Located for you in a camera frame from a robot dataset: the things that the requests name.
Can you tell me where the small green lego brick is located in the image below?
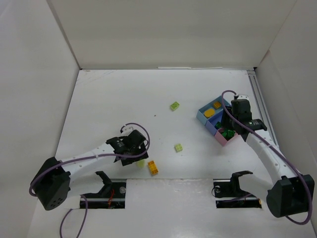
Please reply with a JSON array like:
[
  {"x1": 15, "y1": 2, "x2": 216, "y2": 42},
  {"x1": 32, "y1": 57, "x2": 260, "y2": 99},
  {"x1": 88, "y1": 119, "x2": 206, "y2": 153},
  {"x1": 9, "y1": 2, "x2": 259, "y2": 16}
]
[{"x1": 227, "y1": 130, "x2": 235, "y2": 140}]

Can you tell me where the blue container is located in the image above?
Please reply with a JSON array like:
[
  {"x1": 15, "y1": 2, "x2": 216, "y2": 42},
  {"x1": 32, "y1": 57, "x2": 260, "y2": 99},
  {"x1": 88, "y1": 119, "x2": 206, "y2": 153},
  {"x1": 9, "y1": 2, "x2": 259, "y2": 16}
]
[{"x1": 196, "y1": 96, "x2": 231, "y2": 125}]

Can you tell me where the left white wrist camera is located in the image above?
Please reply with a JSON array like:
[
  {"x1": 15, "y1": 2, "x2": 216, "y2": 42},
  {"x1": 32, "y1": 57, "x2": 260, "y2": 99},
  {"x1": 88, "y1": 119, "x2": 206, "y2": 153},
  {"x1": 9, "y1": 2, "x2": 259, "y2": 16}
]
[{"x1": 120, "y1": 125, "x2": 134, "y2": 134}]

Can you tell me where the orange long lego brick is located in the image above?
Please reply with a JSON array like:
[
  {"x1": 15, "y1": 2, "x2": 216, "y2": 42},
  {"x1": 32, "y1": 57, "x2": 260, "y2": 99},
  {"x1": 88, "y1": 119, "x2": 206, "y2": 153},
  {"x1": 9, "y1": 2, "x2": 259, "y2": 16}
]
[{"x1": 148, "y1": 161, "x2": 159, "y2": 176}]

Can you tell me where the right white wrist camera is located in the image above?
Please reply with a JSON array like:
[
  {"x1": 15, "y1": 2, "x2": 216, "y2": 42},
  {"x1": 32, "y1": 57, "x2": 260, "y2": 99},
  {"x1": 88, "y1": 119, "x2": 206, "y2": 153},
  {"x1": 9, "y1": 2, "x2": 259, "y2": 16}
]
[{"x1": 234, "y1": 94, "x2": 249, "y2": 100}]

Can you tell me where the orange oval lego piece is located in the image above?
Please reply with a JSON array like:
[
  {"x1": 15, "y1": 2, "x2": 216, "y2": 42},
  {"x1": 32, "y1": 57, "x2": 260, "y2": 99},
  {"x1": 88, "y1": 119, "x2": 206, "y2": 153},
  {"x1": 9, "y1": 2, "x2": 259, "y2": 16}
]
[{"x1": 204, "y1": 108, "x2": 215, "y2": 118}]

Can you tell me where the aluminium rail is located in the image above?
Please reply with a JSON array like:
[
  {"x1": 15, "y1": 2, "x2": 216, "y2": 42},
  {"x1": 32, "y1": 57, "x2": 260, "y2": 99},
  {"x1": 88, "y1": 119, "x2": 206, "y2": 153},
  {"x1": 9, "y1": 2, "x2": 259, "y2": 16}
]
[{"x1": 247, "y1": 70, "x2": 279, "y2": 147}]

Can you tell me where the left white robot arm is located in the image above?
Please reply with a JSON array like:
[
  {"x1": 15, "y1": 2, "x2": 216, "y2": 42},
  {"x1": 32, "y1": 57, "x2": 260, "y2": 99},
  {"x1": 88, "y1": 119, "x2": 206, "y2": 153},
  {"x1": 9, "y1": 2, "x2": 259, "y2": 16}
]
[{"x1": 29, "y1": 129, "x2": 150, "y2": 211}]

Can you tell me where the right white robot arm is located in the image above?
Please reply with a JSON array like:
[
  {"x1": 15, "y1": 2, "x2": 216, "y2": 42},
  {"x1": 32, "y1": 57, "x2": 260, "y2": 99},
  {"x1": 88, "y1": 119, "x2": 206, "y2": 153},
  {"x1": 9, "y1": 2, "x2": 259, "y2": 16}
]
[{"x1": 221, "y1": 96, "x2": 315, "y2": 218}]

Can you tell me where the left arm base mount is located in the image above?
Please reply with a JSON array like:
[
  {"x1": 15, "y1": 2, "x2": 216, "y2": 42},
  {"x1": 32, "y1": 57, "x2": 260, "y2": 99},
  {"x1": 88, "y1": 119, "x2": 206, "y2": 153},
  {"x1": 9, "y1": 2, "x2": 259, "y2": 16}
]
[{"x1": 84, "y1": 171, "x2": 127, "y2": 209}]

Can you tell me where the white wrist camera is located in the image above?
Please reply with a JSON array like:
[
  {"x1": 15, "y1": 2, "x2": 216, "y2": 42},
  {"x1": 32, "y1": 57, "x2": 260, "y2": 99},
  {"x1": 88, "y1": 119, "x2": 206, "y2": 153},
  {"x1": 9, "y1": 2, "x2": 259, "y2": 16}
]
[
  {"x1": 234, "y1": 94, "x2": 249, "y2": 100},
  {"x1": 120, "y1": 125, "x2": 134, "y2": 134}
]

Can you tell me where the long green lego brick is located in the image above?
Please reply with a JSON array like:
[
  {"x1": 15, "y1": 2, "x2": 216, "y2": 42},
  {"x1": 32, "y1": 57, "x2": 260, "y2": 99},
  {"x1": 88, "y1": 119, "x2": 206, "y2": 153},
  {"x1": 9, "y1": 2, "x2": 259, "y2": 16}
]
[{"x1": 215, "y1": 121, "x2": 221, "y2": 129}]

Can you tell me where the pale yellow lego brick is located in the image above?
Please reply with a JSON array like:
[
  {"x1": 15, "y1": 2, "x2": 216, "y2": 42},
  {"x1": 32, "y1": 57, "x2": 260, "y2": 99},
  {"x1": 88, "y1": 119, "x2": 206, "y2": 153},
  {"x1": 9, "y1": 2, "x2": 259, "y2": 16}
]
[{"x1": 137, "y1": 160, "x2": 146, "y2": 168}]

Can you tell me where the lime lego brick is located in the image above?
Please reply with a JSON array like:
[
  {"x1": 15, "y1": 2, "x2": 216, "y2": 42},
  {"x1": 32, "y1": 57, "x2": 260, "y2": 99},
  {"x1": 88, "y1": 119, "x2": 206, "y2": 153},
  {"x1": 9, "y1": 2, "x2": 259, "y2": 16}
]
[
  {"x1": 174, "y1": 143, "x2": 183, "y2": 153},
  {"x1": 170, "y1": 101, "x2": 180, "y2": 111}
]

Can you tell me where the lime lego brick upside down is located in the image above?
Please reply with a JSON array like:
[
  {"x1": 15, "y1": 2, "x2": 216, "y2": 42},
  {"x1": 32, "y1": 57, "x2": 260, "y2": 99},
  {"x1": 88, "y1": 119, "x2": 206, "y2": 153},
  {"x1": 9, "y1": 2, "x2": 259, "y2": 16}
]
[{"x1": 170, "y1": 101, "x2": 180, "y2": 111}]

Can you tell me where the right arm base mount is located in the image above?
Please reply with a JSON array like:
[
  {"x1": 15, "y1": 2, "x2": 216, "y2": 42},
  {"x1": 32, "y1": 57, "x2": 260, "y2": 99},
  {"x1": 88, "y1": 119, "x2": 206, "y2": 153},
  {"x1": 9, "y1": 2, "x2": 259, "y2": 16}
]
[{"x1": 211, "y1": 171, "x2": 262, "y2": 208}]

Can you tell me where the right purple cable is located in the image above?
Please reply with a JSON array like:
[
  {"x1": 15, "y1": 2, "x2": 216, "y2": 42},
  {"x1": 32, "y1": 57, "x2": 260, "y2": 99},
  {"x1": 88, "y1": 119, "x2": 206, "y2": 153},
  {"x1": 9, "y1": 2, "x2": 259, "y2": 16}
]
[{"x1": 220, "y1": 90, "x2": 312, "y2": 225}]

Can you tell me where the pink container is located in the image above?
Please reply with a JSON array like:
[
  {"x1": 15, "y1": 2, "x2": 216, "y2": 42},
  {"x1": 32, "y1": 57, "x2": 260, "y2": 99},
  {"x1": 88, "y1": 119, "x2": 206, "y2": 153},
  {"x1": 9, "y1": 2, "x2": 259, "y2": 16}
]
[{"x1": 214, "y1": 128, "x2": 238, "y2": 146}]

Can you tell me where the orange square lego brick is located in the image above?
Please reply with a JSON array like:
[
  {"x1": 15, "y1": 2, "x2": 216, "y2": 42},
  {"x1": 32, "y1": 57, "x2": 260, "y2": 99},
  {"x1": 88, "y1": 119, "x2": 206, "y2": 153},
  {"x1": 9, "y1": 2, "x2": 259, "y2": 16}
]
[{"x1": 213, "y1": 101, "x2": 221, "y2": 110}]

